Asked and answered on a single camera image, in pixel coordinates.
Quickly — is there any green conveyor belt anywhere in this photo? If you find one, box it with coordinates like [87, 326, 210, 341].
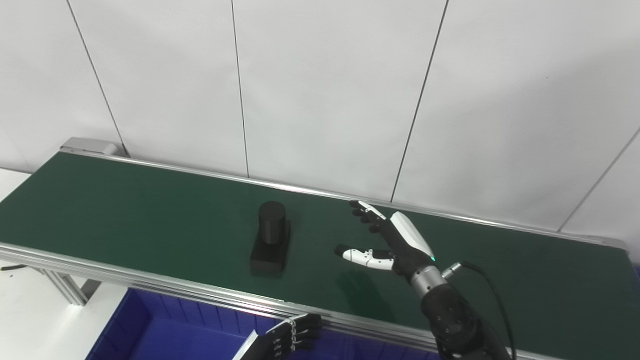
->
[0, 137, 640, 360]

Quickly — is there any aluminium conveyor leg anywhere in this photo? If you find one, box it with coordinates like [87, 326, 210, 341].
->
[42, 267, 90, 307]

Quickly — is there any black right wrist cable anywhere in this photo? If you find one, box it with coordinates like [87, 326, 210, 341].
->
[442, 260, 517, 360]

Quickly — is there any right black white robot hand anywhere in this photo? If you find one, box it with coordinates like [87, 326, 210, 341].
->
[334, 200, 437, 283]

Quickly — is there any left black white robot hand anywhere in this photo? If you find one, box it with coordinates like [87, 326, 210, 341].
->
[232, 313, 323, 360]

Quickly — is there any black cylinder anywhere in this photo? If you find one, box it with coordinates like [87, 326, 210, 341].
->
[249, 201, 292, 275]

